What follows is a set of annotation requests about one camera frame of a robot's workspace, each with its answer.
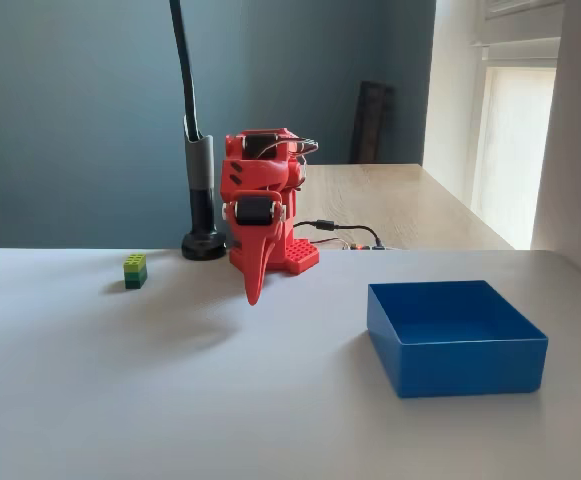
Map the blue box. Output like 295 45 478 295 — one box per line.
367 279 550 400

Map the black usb cable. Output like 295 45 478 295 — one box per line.
293 219 386 250

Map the black gooseneck stand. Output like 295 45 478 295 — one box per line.
168 0 229 262

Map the small controller board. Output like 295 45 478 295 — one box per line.
333 240 387 252

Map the white window blind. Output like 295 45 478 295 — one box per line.
470 64 558 246

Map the small green block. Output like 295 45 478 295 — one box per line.
123 253 149 291

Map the arm servo wire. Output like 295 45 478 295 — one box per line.
258 135 321 194

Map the light wooden table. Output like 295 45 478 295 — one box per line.
293 163 516 252

